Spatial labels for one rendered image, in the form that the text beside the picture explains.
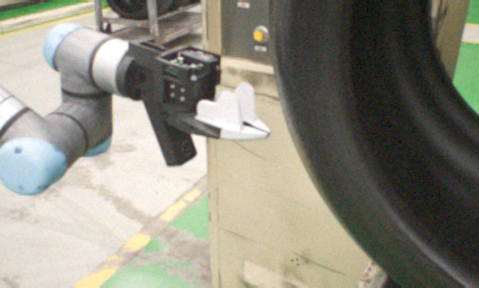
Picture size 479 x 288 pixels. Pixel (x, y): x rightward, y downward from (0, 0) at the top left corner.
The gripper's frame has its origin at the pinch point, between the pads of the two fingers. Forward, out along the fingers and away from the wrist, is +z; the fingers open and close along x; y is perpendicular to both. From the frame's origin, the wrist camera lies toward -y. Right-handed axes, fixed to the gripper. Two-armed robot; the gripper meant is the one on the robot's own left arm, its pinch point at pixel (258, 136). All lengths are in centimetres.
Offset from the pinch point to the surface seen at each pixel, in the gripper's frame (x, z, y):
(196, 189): 111, -85, -111
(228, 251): 49, -29, -73
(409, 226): -11.5, 20.3, 4.6
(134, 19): 253, -259, -95
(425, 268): -12.0, 22.6, 1.8
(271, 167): 49, -19, -38
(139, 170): 110, -121, -116
